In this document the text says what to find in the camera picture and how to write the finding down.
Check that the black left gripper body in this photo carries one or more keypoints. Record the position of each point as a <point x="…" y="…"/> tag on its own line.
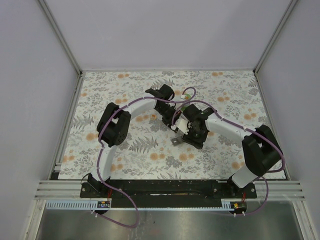
<point x="167" y="112"/>

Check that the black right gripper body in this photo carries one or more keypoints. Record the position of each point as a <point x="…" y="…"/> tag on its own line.
<point x="199" y="136"/>

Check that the green pill bottle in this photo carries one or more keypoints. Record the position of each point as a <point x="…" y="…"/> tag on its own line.
<point x="184" y="108"/>

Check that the grey weekly pill organizer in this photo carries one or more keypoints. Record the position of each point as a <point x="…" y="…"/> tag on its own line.
<point x="176" y="141"/>

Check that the green bottle cap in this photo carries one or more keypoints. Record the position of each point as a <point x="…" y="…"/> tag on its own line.
<point x="187" y="96"/>

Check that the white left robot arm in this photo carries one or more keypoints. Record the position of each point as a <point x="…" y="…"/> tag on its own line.
<point x="114" y="125"/>

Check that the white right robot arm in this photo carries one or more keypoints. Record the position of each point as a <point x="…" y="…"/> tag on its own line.
<point x="261" y="150"/>

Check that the floral table mat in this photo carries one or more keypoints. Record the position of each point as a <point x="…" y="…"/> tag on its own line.
<point x="147" y="152"/>

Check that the white cable duct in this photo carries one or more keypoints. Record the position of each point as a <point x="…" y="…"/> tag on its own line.
<point x="142" y="204"/>

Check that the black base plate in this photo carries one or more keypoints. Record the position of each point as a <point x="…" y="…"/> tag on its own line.
<point x="132" y="190"/>

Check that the aluminium frame rail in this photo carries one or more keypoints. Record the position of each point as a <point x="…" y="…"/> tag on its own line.
<point x="71" y="189"/>

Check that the right aluminium corner post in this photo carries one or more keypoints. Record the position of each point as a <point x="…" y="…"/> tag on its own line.
<point x="275" y="35"/>

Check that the aluminium corner post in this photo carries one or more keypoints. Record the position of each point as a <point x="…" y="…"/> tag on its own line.
<point x="275" y="35"/>
<point x="59" y="35"/>

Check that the left aluminium corner post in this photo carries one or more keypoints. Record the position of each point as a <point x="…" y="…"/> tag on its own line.
<point x="59" y="35"/>

